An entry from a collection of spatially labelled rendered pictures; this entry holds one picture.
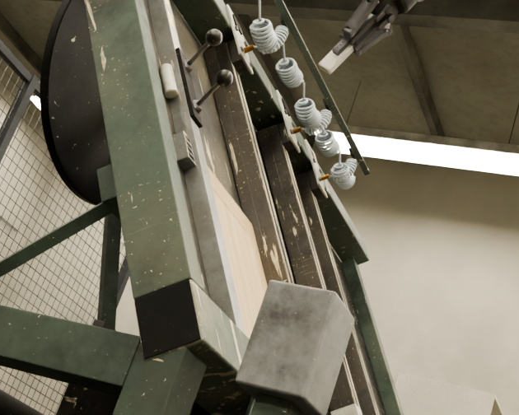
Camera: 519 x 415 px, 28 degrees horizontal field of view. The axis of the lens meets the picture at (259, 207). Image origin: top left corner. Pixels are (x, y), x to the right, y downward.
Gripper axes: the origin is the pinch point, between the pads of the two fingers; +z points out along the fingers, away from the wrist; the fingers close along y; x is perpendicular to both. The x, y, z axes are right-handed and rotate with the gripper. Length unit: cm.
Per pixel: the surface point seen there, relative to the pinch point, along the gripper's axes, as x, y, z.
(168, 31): -48, -13, 12
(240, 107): -50, -55, 5
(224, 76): -22.9, -7.8, 14.0
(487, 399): -59, -423, -40
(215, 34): -33.1, -7.9, 7.4
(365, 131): -258, -446, -140
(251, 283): -2, -41, 40
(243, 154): -39, -55, 15
